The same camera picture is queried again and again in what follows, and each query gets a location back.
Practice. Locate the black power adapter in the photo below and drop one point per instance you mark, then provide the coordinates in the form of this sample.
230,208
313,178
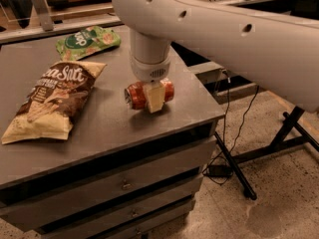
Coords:
219,171

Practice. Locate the red coke can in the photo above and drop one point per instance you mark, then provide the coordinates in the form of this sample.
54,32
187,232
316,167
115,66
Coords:
135,97

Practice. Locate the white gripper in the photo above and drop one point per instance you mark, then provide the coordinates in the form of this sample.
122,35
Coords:
149,72

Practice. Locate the grey drawer cabinet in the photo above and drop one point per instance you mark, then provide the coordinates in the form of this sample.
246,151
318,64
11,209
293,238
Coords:
121,172

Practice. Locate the black table leg frame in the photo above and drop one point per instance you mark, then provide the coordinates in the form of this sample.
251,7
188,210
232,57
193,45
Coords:
291,134

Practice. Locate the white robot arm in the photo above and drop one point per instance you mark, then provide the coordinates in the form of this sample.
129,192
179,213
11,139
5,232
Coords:
280,53

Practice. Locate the green snack bag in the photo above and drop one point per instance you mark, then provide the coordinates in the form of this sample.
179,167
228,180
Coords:
87,42

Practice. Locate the brown sea salt chip bag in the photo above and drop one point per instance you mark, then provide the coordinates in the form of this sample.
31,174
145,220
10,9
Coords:
54,103

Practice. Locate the metal railing shelf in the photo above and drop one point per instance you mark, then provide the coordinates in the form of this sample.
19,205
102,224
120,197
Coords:
32,19

